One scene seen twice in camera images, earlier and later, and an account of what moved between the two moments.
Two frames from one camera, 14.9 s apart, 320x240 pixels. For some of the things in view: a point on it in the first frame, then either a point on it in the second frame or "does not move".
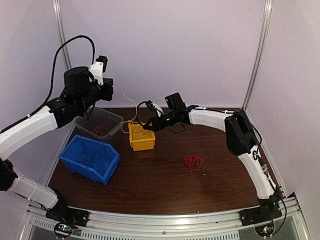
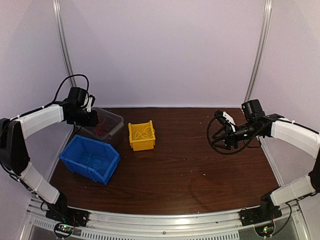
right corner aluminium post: [264, 42] does not move
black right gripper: [158, 124] to [230, 135]
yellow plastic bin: [141, 139] does not move
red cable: [194, 162] to [99, 120]
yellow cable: [137, 133] does not move
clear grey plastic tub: [101, 123] does not move
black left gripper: [109, 83] to [92, 122]
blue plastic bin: [90, 158] does not move
